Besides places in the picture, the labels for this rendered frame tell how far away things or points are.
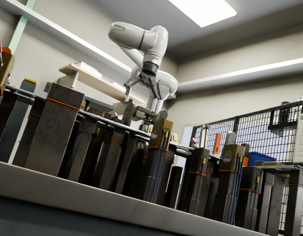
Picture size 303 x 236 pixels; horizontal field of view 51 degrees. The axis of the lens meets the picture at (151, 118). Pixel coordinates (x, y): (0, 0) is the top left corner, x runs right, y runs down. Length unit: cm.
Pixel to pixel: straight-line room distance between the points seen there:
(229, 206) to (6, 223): 103
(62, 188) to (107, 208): 8
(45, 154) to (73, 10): 398
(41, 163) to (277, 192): 110
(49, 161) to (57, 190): 67
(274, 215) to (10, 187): 139
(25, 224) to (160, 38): 122
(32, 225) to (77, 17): 457
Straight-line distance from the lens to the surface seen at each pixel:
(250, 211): 148
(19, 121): 165
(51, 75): 456
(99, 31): 509
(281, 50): 475
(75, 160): 130
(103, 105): 170
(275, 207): 167
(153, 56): 152
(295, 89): 433
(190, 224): 64
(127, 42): 155
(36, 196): 45
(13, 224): 49
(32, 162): 113
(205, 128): 181
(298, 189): 143
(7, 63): 115
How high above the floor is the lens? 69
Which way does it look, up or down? 16 degrees up
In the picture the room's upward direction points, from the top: 14 degrees clockwise
